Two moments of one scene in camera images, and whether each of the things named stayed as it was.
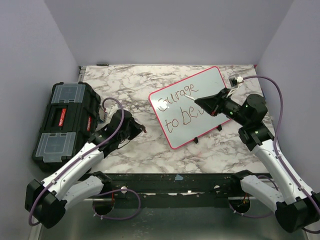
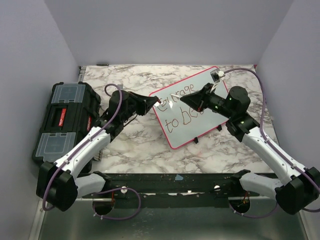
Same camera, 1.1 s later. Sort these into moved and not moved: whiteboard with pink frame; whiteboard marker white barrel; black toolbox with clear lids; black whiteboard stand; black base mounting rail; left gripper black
Moved: whiteboard marker white barrel; left gripper black
Not moved: black toolbox with clear lids; black whiteboard stand; black base mounting rail; whiteboard with pink frame
